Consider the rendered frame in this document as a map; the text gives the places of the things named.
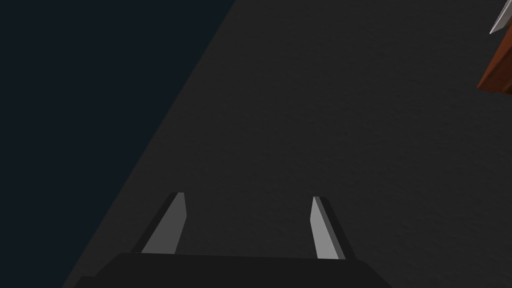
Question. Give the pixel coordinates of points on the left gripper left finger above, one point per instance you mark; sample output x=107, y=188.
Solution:
x=168, y=228

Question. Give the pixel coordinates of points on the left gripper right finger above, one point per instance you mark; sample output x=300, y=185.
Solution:
x=327, y=236

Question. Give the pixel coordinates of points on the brown wooden furniture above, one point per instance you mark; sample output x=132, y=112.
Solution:
x=500, y=72

